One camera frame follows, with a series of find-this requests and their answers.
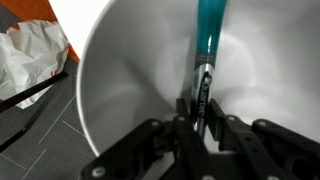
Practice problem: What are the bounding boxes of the white crumpled plastic bag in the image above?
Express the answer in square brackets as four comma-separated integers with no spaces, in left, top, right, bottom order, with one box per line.
[0,19,71,110]

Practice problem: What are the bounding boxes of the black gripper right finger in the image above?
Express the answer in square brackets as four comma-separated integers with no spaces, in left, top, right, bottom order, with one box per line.
[208,99,320,180]

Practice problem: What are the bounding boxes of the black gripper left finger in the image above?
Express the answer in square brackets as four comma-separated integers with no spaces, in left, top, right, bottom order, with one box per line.
[81,98,214,180]

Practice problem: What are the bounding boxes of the grey round bowl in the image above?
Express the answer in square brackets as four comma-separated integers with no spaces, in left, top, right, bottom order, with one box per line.
[75,0,320,158]

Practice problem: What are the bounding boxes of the teal silver marker pen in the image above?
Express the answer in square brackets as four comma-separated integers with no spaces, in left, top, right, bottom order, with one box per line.
[189,0,228,138]

